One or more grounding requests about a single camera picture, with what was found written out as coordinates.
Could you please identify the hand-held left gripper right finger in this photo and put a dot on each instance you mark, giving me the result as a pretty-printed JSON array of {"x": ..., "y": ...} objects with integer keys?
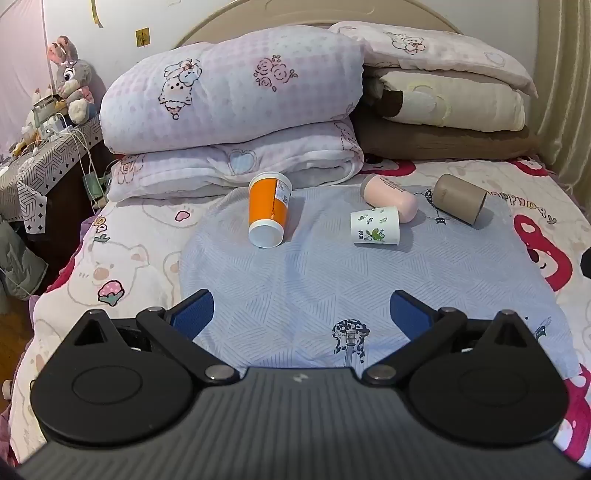
[{"x": 408, "y": 316}]

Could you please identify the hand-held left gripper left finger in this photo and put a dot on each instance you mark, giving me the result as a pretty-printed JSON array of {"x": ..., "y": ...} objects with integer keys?
[{"x": 194, "y": 316}]

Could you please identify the white cup with green print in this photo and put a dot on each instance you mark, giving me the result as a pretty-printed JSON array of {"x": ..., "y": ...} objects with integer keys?
[{"x": 374, "y": 226}]

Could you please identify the pink cup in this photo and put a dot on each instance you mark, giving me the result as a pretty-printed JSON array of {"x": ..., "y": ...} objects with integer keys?
[{"x": 392, "y": 194}]

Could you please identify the taupe cup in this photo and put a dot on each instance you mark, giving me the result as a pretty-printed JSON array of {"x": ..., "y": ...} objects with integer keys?
[{"x": 457, "y": 198}]

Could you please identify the orange paper cup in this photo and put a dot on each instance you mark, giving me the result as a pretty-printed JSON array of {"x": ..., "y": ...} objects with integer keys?
[{"x": 263, "y": 203}]

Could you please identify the grey-blue patterned cloth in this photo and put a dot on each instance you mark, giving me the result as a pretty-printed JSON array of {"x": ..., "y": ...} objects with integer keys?
[{"x": 300, "y": 286}]

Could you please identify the pink white folded quilt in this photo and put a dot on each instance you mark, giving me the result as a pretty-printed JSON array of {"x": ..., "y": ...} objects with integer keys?
[{"x": 194, "y": 164}]

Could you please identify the green charger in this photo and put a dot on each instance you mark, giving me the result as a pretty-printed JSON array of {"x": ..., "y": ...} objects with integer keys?
[{"x": 94, "y": 187}]

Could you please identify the dark wooden bedside table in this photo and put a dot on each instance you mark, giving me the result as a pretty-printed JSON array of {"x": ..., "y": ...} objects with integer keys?
[{"x": 64, "y": 217}]

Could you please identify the brown pillow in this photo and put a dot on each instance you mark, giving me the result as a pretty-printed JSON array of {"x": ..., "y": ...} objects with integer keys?
[{"x": 438, "y": 141}]

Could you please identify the grey cloth bag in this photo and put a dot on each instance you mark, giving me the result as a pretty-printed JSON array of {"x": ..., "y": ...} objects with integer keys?
[{"x": 18, "y": 263}]

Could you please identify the bedside table with patterned cover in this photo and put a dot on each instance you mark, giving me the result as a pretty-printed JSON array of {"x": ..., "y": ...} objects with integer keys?
[{"x": 44, "y": 168}]

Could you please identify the cream folded blanket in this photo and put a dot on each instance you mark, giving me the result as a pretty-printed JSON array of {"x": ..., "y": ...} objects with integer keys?
[{"x": 466, "y": 104}]

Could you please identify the pink checked folded quilt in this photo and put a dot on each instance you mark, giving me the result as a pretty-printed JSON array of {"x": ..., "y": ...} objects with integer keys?
[{"x": 231, "y": 87}]

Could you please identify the small toys clutter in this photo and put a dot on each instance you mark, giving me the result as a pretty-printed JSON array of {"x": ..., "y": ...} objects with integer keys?
[{"x": 41, "y": 117}]

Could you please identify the grey plush rabbit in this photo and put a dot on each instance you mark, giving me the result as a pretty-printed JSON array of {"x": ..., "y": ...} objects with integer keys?
[{"x": 71, "y": 78}]

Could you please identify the beige curtain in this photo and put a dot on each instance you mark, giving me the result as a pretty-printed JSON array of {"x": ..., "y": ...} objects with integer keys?
[{"x": 565, "y": 83}]

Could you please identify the pink net curtain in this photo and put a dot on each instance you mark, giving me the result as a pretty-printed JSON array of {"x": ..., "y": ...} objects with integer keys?
[{"x": 21, "y": 64}]

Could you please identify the beige headboard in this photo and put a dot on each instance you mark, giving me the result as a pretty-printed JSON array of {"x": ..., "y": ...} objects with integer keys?
[{"x": 295, "y": 16}]

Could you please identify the yellow wall sticker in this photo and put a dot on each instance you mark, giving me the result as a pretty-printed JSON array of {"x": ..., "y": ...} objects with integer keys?
[{"x": 142, "y": 37}]

